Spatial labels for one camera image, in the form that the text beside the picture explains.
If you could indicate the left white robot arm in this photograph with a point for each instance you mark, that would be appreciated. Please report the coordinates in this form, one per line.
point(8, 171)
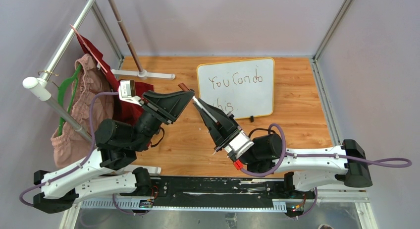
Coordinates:
point(115, 147)

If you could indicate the pink hanger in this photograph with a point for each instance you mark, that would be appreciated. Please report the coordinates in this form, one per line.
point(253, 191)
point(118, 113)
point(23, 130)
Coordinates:
point(88, 48)

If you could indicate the red garment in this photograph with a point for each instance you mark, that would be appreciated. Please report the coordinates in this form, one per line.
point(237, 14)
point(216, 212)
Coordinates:
point(125, 109)

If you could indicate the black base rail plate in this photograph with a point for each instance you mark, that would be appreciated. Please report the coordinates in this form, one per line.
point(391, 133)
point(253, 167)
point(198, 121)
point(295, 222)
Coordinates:
point(193, 193)

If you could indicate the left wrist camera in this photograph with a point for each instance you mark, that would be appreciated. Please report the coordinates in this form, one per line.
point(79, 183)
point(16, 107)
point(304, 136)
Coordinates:
point(127, 92)

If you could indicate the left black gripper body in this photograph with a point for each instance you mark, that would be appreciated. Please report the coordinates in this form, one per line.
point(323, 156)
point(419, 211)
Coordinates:
point(153, 110)

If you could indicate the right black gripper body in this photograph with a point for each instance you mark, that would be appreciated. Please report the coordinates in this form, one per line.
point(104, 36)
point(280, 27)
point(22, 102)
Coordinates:
point(236, 132)

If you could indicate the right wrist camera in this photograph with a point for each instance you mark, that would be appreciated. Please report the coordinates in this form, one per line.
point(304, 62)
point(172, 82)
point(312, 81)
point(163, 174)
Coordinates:
point(237, 147)

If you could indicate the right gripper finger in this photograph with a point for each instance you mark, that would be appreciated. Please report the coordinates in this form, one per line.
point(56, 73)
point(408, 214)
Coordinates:
point(222, 117)
point(211, 128)

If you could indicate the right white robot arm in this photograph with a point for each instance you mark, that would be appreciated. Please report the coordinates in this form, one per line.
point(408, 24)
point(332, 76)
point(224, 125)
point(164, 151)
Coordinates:
point(304, 169)

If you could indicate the yellow-framed whiteboard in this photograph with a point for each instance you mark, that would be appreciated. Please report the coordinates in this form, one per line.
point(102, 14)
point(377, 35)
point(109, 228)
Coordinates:
point(244, 88)

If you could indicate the brown whiteboard marker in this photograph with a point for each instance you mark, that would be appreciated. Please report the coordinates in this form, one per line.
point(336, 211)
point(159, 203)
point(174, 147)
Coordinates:
point(207, 117)

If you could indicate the brown marker cap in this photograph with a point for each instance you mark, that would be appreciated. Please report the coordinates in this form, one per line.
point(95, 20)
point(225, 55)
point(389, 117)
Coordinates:
point(183, 87)

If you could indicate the pink garment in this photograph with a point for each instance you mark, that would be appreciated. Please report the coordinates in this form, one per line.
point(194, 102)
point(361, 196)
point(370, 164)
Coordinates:
point(68, 145)

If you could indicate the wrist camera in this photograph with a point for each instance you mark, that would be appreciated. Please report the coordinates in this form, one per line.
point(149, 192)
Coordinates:
point(237, 147)
point(127, 92)

